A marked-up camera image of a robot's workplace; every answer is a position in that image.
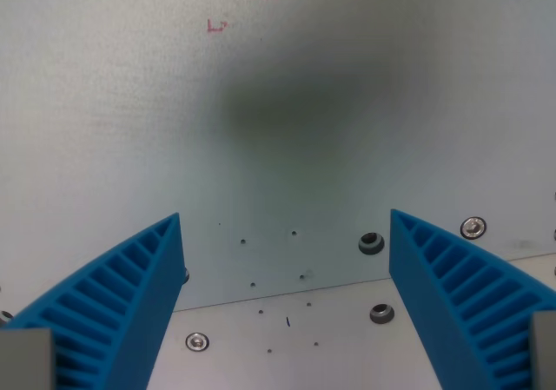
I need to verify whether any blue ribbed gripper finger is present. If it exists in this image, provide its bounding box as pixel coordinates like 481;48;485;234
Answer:
0;212;187;390
388;208;556;390

